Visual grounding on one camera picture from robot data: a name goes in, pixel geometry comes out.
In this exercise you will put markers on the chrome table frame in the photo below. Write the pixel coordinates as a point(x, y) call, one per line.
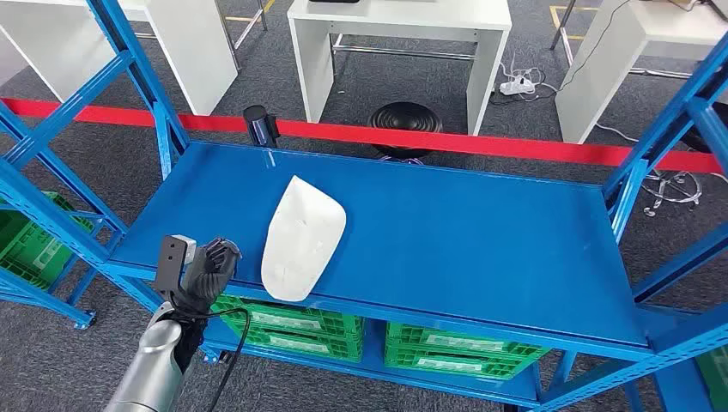
point(561, 25)
point(231, 40)

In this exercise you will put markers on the black barrier post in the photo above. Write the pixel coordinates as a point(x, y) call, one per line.
point(260, 126)

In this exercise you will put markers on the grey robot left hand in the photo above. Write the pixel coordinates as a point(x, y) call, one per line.
point(207, 276)

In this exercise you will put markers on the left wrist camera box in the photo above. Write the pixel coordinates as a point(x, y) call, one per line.
point(170, 261)

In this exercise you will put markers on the red barrier belt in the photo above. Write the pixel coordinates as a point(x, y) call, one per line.
point(512, 145)

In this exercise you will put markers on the black keyboard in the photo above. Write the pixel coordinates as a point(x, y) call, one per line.
point(335, 1)

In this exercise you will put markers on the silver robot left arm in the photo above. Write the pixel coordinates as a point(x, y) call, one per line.
point(151, 364)

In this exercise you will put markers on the white power strip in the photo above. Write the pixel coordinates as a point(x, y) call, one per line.
point(516, 86)

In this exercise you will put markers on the office chair chrome base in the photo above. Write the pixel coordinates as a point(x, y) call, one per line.
point(672, 186)

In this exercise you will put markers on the black round stool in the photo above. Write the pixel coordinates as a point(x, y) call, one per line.
point(405, 122)

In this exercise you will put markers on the white desk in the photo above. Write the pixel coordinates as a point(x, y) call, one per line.
point(603, 74)
point(398, 14)
point(188, 57)

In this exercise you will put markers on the white curved plastic part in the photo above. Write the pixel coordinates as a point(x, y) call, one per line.
point(301, 239)

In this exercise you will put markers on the green plastic crate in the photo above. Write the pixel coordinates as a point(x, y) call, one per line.
point(318, 345)
point(455, 341)
point(449, 365)
point(715, 378)
point(318, 323)
point(28, 250)

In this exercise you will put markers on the yellow floor tape line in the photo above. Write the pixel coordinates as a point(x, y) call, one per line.
point(554, 17)
point(239, 19)

